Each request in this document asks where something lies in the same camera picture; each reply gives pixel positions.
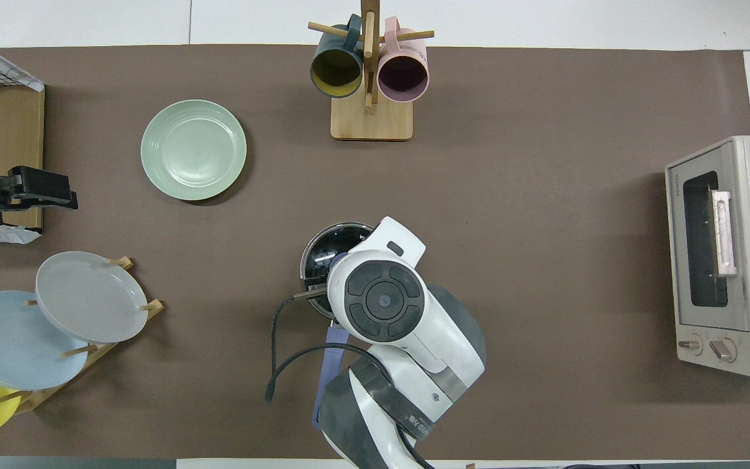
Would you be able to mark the pink mug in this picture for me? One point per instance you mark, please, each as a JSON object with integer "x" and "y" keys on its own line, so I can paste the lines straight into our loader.
{"x": 403, "y": 73}

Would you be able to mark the pale green plate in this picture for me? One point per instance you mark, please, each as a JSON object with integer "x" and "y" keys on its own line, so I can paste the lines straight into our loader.
{"x": 193, "y": 150}

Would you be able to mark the black stand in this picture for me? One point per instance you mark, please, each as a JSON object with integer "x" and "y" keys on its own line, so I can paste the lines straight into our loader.
{"x": 36, "y": 189}

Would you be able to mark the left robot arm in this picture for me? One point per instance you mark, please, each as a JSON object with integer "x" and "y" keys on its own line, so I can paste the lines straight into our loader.
{"x": 407, "y": 352}

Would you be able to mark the grey plate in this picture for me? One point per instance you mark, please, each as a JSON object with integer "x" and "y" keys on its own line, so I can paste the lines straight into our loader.
{"x": 88, "y": 296}

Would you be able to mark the wooden mug tree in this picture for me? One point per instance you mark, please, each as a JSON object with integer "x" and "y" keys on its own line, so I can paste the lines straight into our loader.
{"x": 371, "y": 120}

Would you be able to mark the light blue plate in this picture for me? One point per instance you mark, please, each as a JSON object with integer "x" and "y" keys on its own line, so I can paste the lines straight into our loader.
{"x": 10, "y": 342}

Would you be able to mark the wooden plate rack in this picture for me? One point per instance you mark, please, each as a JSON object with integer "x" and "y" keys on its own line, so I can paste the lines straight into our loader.
{"x": 40, "y": 396}

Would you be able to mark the dark teal mug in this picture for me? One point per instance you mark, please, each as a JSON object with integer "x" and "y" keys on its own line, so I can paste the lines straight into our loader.
{"x": 336, "y": 68}

